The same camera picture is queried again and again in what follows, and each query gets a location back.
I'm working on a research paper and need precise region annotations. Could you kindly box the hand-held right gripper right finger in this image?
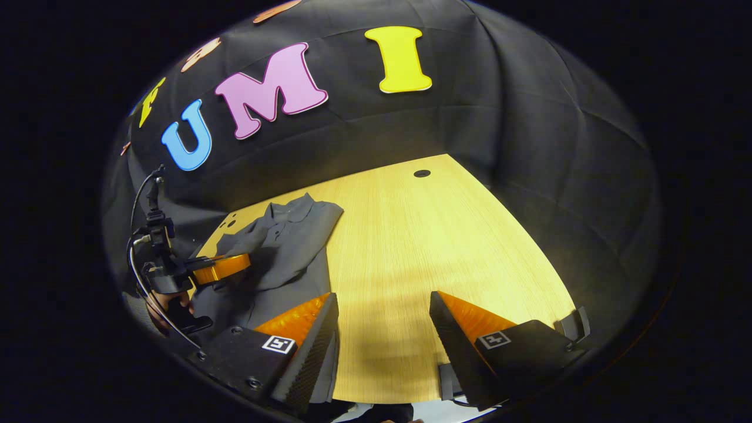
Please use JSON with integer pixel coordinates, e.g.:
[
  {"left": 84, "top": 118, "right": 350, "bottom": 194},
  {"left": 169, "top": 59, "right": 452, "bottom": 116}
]
[{"left": 429, "top": 291, "right": 588, "bottom": 412}]

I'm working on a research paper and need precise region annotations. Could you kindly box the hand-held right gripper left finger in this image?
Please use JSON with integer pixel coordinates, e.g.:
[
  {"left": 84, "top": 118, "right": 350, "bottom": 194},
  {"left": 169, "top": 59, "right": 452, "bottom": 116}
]
[{"left": 188, "top": 292, "right": 340, "bottom": 415}]

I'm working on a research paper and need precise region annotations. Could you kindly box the grey shirt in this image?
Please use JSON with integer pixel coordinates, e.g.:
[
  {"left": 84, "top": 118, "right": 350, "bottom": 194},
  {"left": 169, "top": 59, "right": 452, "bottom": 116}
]
[{"left": 189, "top": 193, "right": 345, "bottom": 406}]

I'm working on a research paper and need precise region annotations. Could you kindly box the black backdrop cloth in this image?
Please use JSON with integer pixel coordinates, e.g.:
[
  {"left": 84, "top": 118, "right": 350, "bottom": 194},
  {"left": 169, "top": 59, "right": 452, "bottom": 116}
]
[{"left": 101, "top": 0, "right": 663, "bottom": 330}]

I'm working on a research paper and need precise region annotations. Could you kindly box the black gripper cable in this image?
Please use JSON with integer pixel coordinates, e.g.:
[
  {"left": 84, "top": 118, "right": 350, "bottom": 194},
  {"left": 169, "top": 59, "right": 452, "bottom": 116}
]
[{"left": 127, "top": 167, "right": 203, "bottom": 350}]

